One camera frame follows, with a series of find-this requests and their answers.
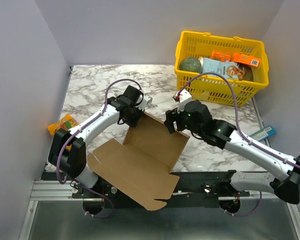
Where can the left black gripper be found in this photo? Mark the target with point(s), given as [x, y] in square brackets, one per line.
[133, 123]

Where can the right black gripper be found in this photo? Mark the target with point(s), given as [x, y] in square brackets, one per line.
[172, 119]

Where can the brown cardboard box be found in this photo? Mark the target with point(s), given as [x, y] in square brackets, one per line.
[141, 166]

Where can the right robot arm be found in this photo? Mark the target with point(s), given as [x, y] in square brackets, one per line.
[282, 175]

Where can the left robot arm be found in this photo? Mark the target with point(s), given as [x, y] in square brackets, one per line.
[68, 150]

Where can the orange snack box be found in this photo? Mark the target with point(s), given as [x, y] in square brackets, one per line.
[220, 57]

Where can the yellow plastic basket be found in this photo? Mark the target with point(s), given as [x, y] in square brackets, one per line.
[213, 87]

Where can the green round melon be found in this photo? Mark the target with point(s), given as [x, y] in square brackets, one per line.
[191, 64]

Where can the orange candy bag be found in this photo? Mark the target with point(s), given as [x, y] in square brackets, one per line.
[65, 123]

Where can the light blue chips bag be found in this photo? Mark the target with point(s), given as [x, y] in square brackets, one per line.
[229, 70]

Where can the orange juice carton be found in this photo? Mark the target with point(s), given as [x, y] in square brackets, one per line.
[246, 59]

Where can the blue small packet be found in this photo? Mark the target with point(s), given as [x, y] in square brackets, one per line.
[263, 133]

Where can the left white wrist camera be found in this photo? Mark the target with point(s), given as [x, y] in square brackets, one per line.
[147, 100]

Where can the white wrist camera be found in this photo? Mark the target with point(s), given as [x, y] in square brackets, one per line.
[147, 100]
[182, 99]

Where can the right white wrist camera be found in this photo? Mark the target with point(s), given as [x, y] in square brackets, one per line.
[182, 99]

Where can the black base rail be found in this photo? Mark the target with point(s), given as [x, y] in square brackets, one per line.
[194, 189]

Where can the aluminium frame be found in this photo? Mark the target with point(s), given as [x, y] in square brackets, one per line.
[53, 214]

